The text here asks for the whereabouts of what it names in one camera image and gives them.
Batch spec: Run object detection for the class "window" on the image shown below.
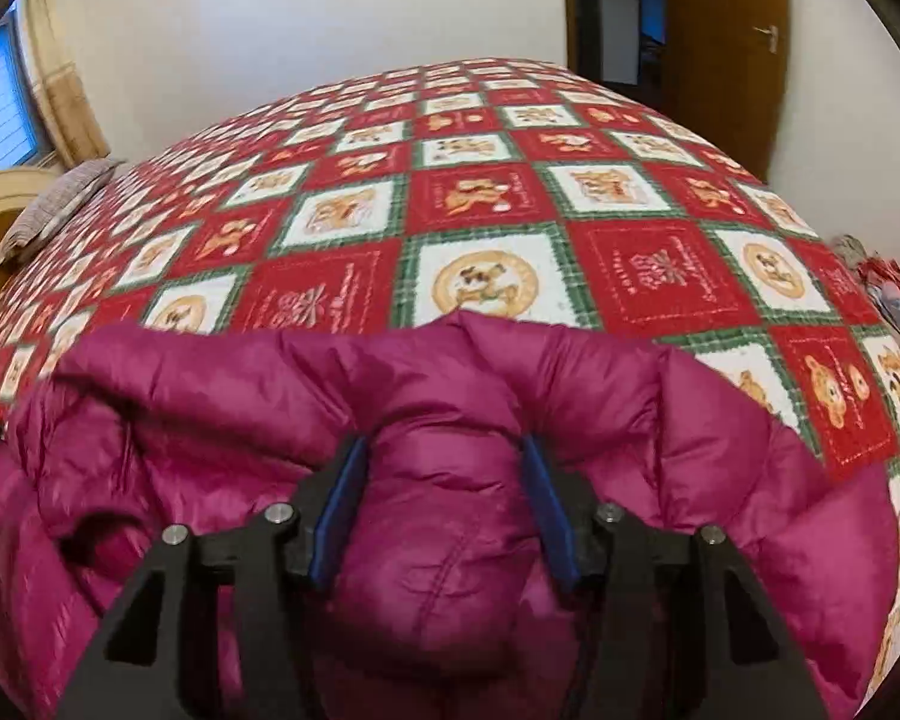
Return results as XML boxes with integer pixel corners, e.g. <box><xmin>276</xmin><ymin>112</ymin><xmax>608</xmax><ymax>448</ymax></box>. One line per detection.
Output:
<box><xmin>0</xmin><ymin>4</ymin><xmax>50</xmax><ymax>166</ymax></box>

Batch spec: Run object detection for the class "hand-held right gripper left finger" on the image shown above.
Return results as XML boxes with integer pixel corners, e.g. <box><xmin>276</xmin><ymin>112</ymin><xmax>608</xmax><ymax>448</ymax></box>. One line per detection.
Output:
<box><xmin>56</xmin><ymin>435</ymin><xmax>368</xmax><ymax>720</ymax></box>

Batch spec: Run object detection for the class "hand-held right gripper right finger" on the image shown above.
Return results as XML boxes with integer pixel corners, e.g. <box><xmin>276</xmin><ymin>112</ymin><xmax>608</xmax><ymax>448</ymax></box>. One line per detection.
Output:
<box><xmin>519</xmin><ymin>435</ymin><xmax>830</xmax><ymax>720</ymax></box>

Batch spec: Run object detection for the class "magenta down jacket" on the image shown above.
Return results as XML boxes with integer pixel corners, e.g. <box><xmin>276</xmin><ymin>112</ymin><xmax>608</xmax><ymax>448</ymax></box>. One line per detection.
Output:
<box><xmin>0</xmin><ymin>311</ymin><xmax>900</xmax><ymax>720</ymax></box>

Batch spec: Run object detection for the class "wooden door frame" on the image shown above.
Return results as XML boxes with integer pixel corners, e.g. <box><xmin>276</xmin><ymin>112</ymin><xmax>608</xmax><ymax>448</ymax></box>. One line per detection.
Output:
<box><xmin>559</xmin><ymin>0</ymin><xmax>668</xmax><ymax>102</ymax></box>

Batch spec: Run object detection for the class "clothes pile on floor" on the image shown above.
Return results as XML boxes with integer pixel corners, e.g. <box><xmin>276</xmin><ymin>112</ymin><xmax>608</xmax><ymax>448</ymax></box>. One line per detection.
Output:
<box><xmin>829</xmin><ymin>232</ymin><xmax>900</xmax><ymax>376</ymax></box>

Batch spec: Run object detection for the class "red checkered printed blanket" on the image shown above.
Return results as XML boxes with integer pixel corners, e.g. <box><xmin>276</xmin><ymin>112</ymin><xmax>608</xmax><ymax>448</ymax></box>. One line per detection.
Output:
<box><xmin>0</xmin><ymin>56</ymin><xmax>900</xmax><ymax>698</ymax></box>

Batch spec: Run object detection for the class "beige curtain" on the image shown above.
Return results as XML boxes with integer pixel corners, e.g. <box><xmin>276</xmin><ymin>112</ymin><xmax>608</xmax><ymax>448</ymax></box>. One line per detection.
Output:
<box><xmin>22</xmin><ymin>0</ymin><xmax>110</xmax><ymax>166</ymax></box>

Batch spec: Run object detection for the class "plaid pillow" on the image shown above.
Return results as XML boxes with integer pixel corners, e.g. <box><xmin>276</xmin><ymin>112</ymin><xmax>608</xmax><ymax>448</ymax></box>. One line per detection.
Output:
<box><xmin>0</xmin><ymin>157</ymin><xmax>128</xmax><ymax>267</ymax></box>

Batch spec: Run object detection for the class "wooden door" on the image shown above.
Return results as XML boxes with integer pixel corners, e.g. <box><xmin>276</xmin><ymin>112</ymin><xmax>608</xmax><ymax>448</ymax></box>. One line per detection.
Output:
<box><xmin>660</xmin><ymin>0</ymin><xmax>788</xmax><ymax>181</ymax></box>

